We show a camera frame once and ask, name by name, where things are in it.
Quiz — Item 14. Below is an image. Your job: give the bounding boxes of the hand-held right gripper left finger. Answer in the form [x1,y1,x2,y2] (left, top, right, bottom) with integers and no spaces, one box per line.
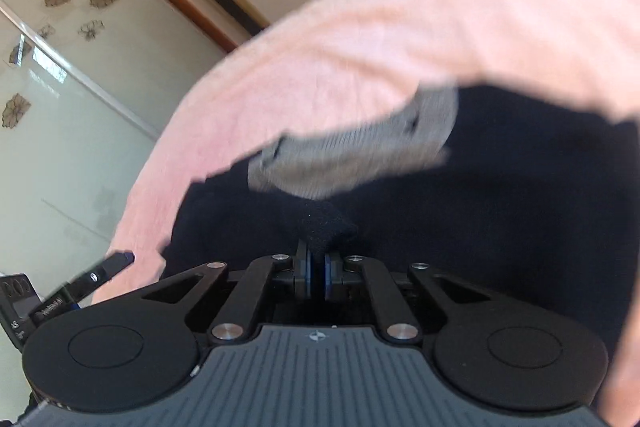
[141,241,314,344]

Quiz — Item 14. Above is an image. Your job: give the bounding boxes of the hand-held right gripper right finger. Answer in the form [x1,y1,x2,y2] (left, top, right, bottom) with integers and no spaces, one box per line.
[324,252,502,344]

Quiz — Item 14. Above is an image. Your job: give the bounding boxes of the grey garment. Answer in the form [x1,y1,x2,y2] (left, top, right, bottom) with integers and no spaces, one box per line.
[247,87,458,200]

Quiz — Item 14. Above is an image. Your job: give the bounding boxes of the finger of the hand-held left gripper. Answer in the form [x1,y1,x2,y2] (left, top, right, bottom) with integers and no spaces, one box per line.
[67,251,135,308]

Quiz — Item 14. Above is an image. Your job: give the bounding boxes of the pink bed sheet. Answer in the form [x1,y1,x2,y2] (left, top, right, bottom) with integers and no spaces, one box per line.
[92,0,640,427]

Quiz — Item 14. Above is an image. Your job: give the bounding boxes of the dark navy garment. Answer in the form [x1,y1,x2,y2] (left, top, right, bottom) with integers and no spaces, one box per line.
[160,84,640,408]

